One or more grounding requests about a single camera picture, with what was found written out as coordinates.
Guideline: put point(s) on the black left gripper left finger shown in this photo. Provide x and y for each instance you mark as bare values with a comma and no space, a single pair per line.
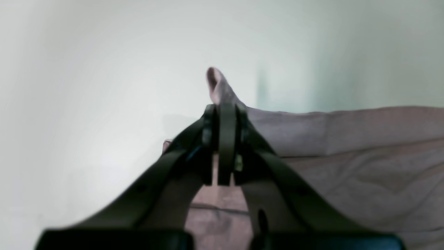
151,213

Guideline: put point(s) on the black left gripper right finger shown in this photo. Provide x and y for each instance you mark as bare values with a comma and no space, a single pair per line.
286,212

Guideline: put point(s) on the pink T-shirt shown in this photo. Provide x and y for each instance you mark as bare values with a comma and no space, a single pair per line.
382,167

